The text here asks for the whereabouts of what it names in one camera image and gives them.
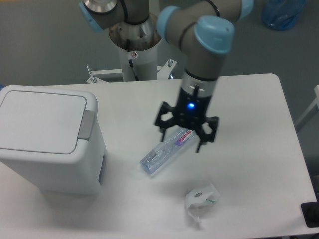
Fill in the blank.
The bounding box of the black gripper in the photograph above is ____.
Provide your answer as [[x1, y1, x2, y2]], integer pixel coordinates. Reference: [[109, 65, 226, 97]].
[[154, 88, 219, 153]]

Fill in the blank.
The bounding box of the white push-top trash can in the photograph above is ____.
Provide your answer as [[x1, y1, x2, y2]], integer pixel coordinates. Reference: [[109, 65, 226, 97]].
[[0, 85, 106, 194]]

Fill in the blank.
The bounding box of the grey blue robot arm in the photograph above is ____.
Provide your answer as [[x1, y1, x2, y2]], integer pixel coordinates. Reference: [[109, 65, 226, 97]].
[[79, 0, 254, 145]]

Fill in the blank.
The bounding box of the crushed clear plastic bottle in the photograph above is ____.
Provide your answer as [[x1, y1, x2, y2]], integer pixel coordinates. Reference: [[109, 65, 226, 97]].
[[140, 127, 196, 175]]

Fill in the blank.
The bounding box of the crumpled white paper wrapper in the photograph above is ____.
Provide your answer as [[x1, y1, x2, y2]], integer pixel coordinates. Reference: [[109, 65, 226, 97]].
[[184, 181, 220, 225]]

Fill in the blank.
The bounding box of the blue plastic bag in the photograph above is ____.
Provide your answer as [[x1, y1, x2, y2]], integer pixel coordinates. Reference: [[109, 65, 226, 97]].
[[261, 0, 306, 31]]

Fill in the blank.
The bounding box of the black clamp at table edge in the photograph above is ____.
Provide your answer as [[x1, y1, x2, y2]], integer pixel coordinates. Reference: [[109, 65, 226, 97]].
[[301, 202, 319, 228]]

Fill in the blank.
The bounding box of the white pedestal base frame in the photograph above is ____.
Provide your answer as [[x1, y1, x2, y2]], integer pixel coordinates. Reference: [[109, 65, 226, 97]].
[[86, 59, 177, 83]]

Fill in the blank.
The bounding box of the white furniture frame right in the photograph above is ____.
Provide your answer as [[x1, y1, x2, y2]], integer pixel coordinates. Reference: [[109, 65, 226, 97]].
[[295, 85, 319, 132]]

